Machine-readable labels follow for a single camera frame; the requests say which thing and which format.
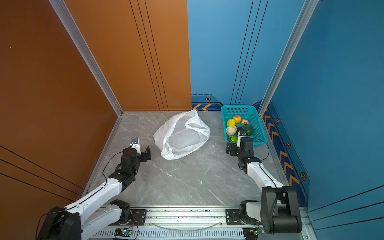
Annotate green lime fruit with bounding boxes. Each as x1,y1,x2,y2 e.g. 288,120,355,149
228,135,238,143

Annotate green avocado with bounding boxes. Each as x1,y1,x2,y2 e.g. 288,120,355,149
244,126,254,136

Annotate pale round fruit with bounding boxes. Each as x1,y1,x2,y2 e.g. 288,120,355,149
226,126,237,136

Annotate yellow lemon fruit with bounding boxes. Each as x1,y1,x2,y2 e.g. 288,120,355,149
227,119,237,127

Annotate yellow red mango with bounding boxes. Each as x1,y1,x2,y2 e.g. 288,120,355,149
233,115,242,124

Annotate teal plastic basket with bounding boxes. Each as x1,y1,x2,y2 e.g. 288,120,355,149
221,105,268,147

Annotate white plastic bag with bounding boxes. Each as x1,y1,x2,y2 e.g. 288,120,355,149
154,110,211,160

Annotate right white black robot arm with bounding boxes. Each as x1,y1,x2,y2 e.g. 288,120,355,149
226,137,303,234

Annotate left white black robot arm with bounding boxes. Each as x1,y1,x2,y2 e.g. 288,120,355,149
36,144,151,240

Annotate left green circuit board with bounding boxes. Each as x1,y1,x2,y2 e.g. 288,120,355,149
114,228,134,239

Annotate green circuit board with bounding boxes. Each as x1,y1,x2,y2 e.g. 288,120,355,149
243,228,265,240
114,228,134,239

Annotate right green circuit board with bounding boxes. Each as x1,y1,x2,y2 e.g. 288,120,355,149
243,228,265,240

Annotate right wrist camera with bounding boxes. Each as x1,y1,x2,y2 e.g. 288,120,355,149
237,130,247,148

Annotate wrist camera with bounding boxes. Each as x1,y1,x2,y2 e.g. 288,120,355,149
130,137,141,154
237,130,247,148

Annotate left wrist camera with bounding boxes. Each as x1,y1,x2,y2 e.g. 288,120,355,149
130,137,141,154

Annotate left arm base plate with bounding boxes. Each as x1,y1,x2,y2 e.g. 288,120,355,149
110,209,147,227

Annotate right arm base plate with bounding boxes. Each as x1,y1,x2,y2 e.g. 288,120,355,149
225,209,262,226

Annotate aluminium front rail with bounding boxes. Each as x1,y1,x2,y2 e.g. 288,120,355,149
55,206,319,240

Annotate left aluminium corner post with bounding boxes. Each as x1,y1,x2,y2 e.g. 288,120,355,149
49,0,124,117

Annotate aluminium corner post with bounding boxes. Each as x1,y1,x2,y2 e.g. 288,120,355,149
49,0,124,117
258,0,319,117

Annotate right aluminium corner post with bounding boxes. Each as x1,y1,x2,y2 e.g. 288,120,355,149
258,0,319,117

